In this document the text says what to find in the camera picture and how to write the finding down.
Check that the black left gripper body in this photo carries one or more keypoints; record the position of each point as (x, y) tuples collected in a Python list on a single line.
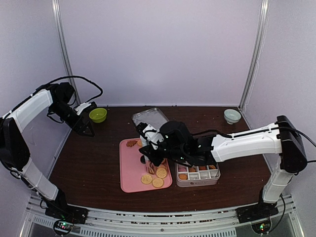
[(75, 126)]

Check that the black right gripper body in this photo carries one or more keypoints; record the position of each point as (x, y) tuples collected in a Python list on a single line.
[(150, 152)]

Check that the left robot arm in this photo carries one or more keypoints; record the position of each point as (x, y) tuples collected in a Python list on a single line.
[(15, 137)]

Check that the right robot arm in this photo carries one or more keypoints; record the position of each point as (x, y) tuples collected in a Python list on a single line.
[(175, 142)]

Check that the round dotted biscuit top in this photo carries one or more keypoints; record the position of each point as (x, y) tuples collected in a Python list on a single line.
[(161, 172)]

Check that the round dotted biscuit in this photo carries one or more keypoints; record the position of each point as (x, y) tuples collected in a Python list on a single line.
[(157, 182), (161, 172)]

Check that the green plastic bowl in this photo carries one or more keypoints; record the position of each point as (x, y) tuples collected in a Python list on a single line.
[(98, 115)]

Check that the round dotted biscuit bottom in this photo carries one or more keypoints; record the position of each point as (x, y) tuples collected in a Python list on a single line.
[(157, 182)]

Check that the pink plastic tray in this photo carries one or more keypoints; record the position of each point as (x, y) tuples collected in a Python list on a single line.
[(132, 169)]

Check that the brown leaf cookie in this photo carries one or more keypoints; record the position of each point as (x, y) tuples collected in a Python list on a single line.
[(131, 143)]

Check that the silver divided cookie tin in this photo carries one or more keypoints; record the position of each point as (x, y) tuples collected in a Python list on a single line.
[(197, 176)]

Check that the celadon ceramic bowl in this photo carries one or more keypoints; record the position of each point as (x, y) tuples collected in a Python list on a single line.
[(232, 116)]

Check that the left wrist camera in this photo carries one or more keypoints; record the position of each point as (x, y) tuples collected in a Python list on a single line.
[(85, 107)]

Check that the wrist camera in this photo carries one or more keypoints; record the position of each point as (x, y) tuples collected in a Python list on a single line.
[(85, 107), (149, 136)]

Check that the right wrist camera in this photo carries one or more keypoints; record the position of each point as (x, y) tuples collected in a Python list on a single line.
[(149, 136)]

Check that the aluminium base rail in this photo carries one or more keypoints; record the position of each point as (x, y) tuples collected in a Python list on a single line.
[(209, 223)]

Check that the left metal frame post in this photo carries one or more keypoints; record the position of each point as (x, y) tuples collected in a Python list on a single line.
[(61, 36)]

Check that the metal frame post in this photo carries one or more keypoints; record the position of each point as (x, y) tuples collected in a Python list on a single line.
[(260, 35), (61, 36)]

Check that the right metal frame post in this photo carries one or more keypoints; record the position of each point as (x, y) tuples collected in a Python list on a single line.
[(260, 35)]

